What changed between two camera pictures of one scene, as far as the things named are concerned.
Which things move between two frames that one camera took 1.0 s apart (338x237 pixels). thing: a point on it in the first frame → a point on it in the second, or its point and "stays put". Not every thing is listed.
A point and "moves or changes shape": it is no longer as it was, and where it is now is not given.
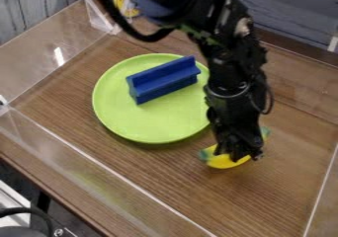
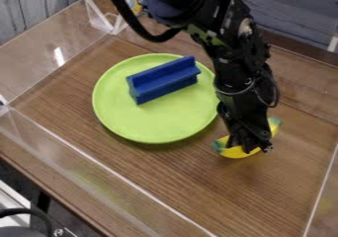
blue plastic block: (163, 80) stays put
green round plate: (165, 119) stays put
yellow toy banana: (221, 161) moves or changes shape
